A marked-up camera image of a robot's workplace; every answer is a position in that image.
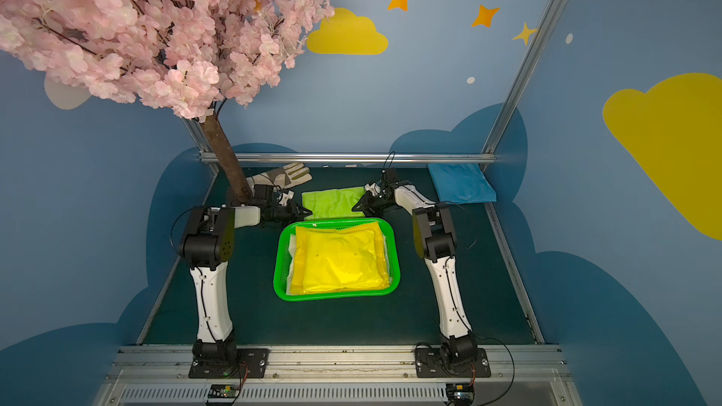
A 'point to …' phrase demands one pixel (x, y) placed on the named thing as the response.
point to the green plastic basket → (281, 270)
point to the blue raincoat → (461, 182)
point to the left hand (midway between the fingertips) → (312, 210)
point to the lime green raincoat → (333, 203)
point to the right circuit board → (460, 394)
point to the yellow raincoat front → (300, 247)
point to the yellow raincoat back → (342, 260)
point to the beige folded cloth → (284, 178)
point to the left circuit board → (223, 391)
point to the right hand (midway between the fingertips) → (358, 208)
